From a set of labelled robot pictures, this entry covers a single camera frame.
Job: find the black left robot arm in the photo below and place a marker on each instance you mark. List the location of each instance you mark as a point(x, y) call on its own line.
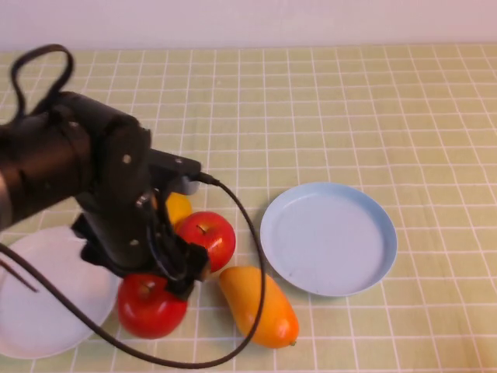
point(39, 163)

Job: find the yellow mango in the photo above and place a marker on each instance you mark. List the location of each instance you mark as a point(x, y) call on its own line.
point(180, 208)

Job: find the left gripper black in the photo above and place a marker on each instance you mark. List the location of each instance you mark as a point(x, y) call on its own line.
point(83, 229)

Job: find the light blue plate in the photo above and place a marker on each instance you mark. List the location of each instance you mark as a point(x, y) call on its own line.
point(330, 241)

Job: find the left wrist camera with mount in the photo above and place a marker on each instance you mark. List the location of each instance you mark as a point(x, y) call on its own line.
point(174, 161)

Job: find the red apple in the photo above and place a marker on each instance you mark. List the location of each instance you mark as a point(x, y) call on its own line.
point(147, 314)
point(217, 237)

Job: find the green checked tablecloth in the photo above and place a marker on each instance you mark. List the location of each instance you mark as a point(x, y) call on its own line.
point(310, 116)

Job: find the orange mango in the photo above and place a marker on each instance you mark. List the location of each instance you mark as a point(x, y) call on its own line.
point(279, 311)

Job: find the white plate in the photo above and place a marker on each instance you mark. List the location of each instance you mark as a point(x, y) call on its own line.
point(46, 322)

